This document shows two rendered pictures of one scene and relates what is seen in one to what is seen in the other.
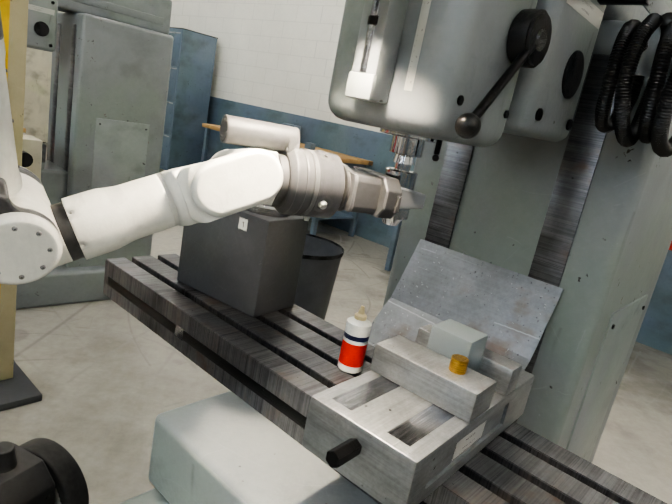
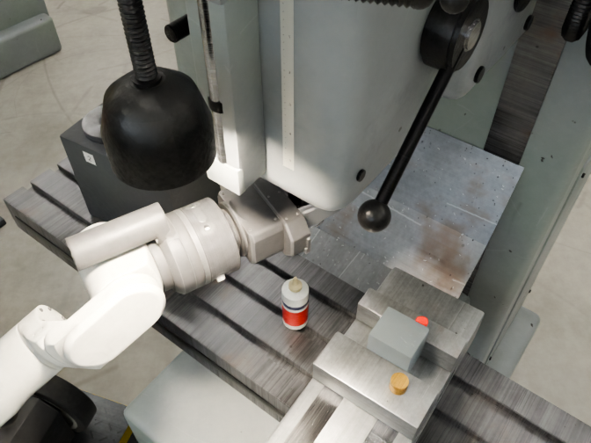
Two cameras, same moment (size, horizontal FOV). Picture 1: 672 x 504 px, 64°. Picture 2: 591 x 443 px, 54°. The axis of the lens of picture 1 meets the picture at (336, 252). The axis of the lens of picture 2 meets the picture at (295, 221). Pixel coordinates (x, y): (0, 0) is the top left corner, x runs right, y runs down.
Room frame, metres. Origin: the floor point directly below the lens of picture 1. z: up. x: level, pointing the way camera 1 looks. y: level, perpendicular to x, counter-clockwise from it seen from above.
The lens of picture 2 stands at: (0.30, -0.04, 1.71)
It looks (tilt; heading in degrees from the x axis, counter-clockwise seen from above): 48 degrees down; 358
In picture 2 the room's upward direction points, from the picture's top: straight up
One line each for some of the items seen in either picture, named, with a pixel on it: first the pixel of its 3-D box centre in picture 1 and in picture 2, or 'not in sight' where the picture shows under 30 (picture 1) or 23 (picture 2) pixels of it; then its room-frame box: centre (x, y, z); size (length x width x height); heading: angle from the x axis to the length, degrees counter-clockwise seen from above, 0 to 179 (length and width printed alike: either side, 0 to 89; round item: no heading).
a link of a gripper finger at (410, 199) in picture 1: (407, 199); (319, 214); (0.75, -0.08, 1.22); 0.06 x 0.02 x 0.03; 119
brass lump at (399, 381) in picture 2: (458, 364); (398, 383); (0.62, -0.18, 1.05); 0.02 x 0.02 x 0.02
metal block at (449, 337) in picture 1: (455, 350); (396, 343); (0.68, -0.19, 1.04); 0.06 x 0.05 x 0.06; 53
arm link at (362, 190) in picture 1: (341, 189); (237, 228); (0.73, 0.01, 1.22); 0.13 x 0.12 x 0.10; 29
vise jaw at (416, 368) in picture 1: (431, 375); (373, 383); (0.64, -0.15, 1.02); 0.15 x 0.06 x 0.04; 53
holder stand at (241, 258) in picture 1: (241, 246); (146, 176); (1.03, 0.19, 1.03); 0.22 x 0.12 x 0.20; 58
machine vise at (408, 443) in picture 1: (434, 393); (380, 381); (0.66, -0.17, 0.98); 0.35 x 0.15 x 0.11; 143
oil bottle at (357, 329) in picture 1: (356, 337); (295, 299); (0.80, -0.06, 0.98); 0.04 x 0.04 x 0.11
